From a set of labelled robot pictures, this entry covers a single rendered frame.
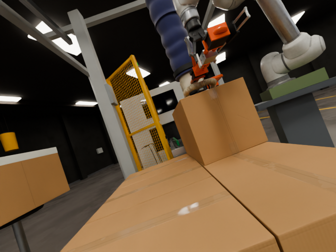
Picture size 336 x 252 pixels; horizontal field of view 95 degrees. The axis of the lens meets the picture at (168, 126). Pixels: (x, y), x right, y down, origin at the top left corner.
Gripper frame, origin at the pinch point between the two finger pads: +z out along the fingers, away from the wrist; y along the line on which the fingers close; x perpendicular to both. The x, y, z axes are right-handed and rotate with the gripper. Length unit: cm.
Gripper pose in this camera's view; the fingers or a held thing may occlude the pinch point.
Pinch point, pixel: (206, 59)
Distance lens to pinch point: 88.3
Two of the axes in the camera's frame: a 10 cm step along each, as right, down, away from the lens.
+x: -0.2, -0.4, -10.0
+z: 3.5, 9.4, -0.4
